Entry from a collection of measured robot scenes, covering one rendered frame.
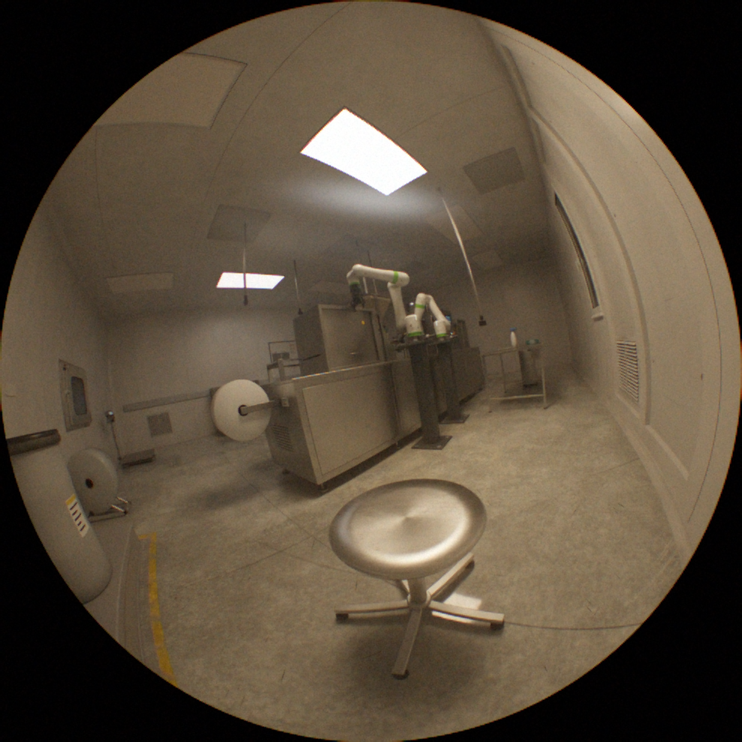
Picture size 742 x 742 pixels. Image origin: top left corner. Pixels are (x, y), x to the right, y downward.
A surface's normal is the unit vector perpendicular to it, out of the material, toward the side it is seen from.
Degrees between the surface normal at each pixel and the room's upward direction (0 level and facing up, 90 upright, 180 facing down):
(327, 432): 90
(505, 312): 90
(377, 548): 1
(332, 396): 90
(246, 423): 90
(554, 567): 0
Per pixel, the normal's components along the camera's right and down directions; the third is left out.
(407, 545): -0.18, -0.98
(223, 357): 0.72, -0.12
